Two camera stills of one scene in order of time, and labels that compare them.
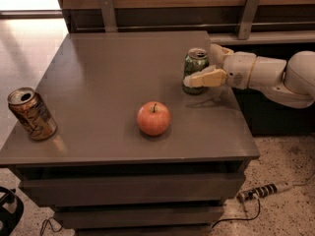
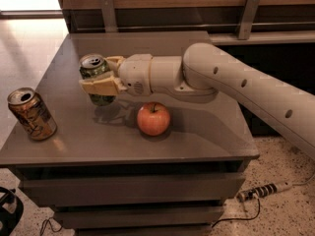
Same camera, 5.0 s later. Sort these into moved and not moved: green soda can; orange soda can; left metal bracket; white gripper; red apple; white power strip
Moved: green soda can; white gripper
Not moved: orange soda can; red apple; left metal bracket; white power strip
